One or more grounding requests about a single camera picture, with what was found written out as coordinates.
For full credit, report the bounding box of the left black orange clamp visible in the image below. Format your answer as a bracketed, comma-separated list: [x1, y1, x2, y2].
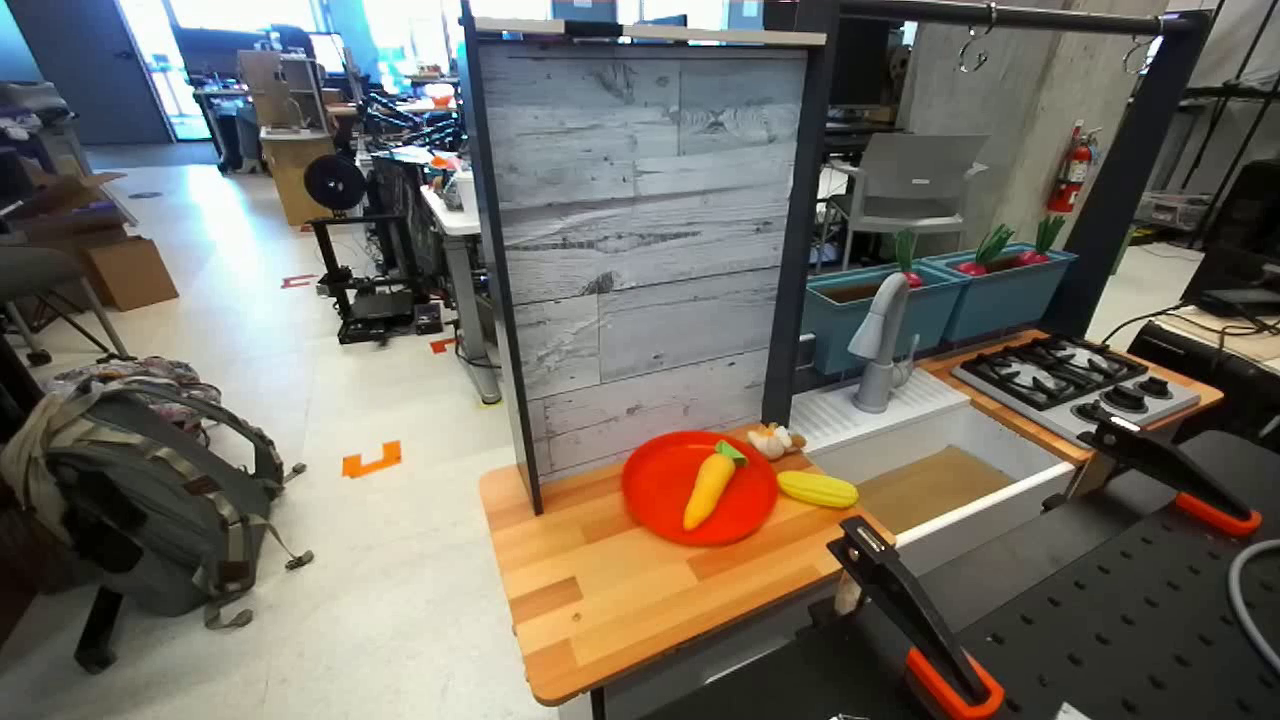
[829, 517, 1007, 720]

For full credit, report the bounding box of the blue planter box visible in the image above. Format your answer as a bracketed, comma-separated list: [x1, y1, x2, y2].
[800, 266, 960, 381]
[930, 250, 1075, 346]

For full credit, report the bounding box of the grey chair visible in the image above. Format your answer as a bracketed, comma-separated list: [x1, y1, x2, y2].
[840, 133, 986, 266]

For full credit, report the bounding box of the grey backpack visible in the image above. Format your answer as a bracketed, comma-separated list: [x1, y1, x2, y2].
[4, 356, 311, 629]

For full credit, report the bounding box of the grey toy faucet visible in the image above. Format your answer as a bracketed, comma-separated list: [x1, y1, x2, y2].
[849, 273, 910, 413]

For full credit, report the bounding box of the yellow toy corn cob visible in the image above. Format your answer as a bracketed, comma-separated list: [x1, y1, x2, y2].
[775, 472, 861, 507]

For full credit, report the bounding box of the yellow carrot plushie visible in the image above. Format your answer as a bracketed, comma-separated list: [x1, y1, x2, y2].
[684, 439, 745, 529]

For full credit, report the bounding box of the right blue planter box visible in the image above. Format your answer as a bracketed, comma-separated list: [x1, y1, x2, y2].
[930, 250, 1075, 346]

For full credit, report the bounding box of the black orange clamp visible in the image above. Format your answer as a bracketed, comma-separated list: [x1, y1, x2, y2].
[829, 517, 1007, 720]
[1083, 416, 1266, 539]

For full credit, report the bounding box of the left blue planter box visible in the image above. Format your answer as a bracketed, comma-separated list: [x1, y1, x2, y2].
[800, 266, 960, 381]

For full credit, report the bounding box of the cardboard box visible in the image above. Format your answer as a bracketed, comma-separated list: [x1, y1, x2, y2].
[87, 240, 175, 314]

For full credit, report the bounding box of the black 3D printer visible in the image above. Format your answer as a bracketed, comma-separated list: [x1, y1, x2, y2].
[303, 153, 443, 346]

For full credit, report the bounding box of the red fire extinguisher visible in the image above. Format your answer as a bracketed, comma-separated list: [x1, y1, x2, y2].
[1049, 124, 1096, 216]

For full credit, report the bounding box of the right black orange clamp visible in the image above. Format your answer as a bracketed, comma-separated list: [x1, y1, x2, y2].
[1083, 416, 1266, 539]

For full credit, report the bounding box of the grey wood-pattern back panel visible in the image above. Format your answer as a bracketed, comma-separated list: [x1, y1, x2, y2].
[466, 17, 829, 496]

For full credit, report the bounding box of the white toy sink basin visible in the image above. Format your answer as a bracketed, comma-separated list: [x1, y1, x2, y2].
[794, 371, 1075, 573]

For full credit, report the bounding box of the orange plastic plate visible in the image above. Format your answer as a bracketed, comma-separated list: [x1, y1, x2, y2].
[620, 433, 775, 550]

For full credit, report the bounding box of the small white plush dog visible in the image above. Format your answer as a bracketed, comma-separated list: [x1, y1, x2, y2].
[750, 426, 796, 459]

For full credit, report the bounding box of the toy stove top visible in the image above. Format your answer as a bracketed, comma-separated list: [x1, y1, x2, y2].
[953, 335, 1198, 443]

